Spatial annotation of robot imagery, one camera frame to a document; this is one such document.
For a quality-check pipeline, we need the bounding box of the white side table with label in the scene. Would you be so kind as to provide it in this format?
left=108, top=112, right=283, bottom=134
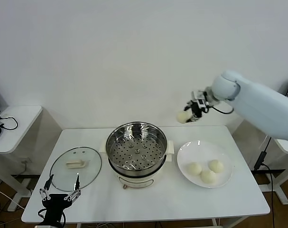
left=252, top=136, right=288, bottom=206

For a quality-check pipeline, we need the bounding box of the thin black looped cable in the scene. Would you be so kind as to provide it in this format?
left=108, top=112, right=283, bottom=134
left=0, top=115, right=19, bottom=131

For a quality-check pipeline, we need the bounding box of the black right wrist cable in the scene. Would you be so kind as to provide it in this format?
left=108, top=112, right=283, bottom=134
left=204, top=105, right=234, bottom=114

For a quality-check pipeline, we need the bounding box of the round white plate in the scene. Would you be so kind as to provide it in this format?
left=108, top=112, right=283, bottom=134
left=177, top=140, right=234, bottom=189

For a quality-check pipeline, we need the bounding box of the black cable with adapter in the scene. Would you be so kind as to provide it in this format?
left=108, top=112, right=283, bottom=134
left=253, top=136, right=277, bottom=228

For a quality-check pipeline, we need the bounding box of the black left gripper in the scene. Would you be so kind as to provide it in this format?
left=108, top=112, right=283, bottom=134
left=38, top=173, right=83, bottom=222

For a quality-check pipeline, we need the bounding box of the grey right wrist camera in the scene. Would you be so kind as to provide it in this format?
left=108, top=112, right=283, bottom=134
left=192, top=90, right=210, bottom=107

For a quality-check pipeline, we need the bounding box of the round glass pot lid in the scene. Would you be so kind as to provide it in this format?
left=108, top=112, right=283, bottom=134
left=50, top=146, right=103, bottom=192

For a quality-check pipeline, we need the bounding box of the cream electric cooker pot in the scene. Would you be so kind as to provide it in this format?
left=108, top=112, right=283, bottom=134
left=99, top=140, right=175, bottom=190

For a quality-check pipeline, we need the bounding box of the perforated steel steamer basket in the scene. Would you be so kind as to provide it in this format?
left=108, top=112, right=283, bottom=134
left=105, top=121, right=168, bottom=178

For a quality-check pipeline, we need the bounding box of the white steamed baozi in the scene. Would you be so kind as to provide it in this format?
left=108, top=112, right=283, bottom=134
left=208, top=159, right=224, bottom=174
left=186, top=162, right=203, bottom=176
left=200, top=170, right=218, bottom=185
left=176, top=110, right=192, bottom=124

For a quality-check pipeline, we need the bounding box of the white floor cable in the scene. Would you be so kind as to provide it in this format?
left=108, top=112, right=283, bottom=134
left=0, top=184, right=26, bottom=210

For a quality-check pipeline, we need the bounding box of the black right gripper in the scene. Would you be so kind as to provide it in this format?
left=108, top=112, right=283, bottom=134
left=183, top=101, right=204, bottom=124

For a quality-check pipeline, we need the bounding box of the white side table with mouse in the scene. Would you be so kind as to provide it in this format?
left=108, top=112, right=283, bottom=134
left=0, top=105, right=44, bottom=212

